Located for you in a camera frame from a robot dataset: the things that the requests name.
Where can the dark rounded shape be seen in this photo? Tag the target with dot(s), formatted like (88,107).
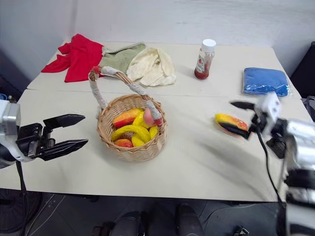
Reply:
(130,225)
(189,221)

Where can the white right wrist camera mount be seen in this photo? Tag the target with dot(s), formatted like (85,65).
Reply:
(270,104)

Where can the short yellow toy banana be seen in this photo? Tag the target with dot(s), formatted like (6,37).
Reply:
(137,142)

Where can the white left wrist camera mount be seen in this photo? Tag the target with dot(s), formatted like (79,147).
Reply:
(9,118)

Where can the blue cloth in plastic bag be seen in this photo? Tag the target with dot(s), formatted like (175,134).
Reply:
(264,81)

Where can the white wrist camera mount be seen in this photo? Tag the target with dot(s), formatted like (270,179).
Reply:
(9,118)
(270,104)

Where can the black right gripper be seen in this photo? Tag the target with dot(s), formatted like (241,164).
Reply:
(260,121)

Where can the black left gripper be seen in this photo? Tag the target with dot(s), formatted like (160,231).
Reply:
(29,140)

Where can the yellow toy lemon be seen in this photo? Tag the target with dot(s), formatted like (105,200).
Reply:
(139,120)

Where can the black ribbed object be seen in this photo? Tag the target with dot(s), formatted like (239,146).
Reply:
(276,147)

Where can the red cloth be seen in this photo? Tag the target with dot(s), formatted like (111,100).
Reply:
(78,59)

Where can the cream cloth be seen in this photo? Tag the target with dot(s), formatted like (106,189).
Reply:
(153,66)

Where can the small orange red toy fruit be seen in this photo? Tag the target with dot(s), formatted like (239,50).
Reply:
(123,143)

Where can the ketchup bottle with white cap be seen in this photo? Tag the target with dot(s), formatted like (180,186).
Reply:
(203,64)

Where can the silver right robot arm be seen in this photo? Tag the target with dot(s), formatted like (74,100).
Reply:
(299,157)

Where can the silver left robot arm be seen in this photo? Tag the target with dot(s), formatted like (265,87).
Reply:
(7,153)

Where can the green towel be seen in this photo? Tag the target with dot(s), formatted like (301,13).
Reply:
(120,59)

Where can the pink toy peach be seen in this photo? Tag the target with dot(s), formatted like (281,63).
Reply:
(148,116)

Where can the black round floor object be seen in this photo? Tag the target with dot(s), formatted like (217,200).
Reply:
(14,211)

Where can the long yellow toy banana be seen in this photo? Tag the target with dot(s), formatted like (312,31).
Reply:
(134,130)

